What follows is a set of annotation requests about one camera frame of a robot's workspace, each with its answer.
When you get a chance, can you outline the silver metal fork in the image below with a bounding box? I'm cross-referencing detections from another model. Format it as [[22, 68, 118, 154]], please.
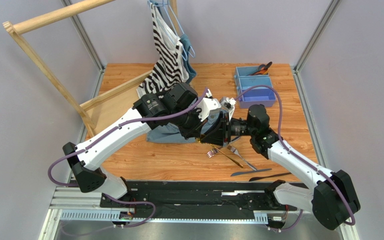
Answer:
[[227, 145, 258, 171]]

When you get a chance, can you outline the silver metal knife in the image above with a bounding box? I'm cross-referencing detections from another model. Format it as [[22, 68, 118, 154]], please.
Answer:
[[206, 136, 241, 158]]

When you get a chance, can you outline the teal hanging garment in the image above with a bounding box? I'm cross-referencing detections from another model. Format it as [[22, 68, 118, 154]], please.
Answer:
[[180, 34, 197, 84]]

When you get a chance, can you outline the dark blue plastic knife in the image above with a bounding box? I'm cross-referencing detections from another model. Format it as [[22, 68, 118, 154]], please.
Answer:
[[230, 168, 272, 177]]

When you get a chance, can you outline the black plastic knife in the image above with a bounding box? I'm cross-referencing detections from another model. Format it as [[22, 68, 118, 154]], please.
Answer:
[[248, 172, 292, 182]]

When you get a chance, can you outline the light blue denim jacket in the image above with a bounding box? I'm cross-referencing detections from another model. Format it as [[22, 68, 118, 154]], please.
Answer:
[[146, 113, 220, 145]]

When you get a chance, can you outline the wooden clothes rack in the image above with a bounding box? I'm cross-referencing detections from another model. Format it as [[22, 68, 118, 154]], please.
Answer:
[[2, 0, 166, 139]]

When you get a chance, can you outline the gold metal spoon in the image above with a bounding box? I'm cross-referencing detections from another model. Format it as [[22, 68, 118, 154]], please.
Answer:
[[195, 138, 244, 169]]

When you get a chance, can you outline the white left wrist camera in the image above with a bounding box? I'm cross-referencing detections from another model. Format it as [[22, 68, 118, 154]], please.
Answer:
[[196, 97, 222, 122]]

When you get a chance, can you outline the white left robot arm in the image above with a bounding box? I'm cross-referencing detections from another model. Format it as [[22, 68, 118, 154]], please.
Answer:
[[62, 83, 221, 199]]

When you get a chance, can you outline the blue three-compartment organizer tray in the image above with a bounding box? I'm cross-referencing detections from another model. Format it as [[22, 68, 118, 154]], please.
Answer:
[[234, 65, 277, 110]]

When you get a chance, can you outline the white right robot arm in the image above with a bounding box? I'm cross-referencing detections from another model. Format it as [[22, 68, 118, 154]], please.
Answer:
[[200, 104, 361, 230]]

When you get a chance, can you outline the black white striped top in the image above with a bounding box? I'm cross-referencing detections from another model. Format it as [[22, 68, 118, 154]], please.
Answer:
[[136, 2, 189, 97]]

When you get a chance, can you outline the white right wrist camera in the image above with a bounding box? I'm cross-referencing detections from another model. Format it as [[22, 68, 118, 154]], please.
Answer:
[[219, 96, 237, 119]]

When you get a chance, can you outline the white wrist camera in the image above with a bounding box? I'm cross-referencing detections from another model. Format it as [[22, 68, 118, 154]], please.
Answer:
[[196, 97, 222, 122], [219, 96, 237, 119]]

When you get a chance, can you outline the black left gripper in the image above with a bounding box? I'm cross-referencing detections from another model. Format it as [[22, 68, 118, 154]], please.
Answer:
[[170, 104, 209, 141]]

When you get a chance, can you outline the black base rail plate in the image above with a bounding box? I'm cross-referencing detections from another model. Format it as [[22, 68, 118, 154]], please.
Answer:
[[99, 179, 304, 221]]

